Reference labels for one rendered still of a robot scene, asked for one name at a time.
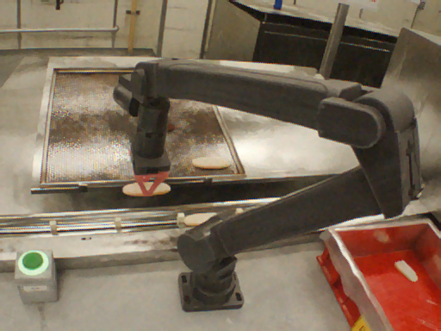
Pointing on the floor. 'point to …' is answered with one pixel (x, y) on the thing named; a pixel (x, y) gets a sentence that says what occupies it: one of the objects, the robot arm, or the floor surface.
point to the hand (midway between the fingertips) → (145, 186)
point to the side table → (11, 301)
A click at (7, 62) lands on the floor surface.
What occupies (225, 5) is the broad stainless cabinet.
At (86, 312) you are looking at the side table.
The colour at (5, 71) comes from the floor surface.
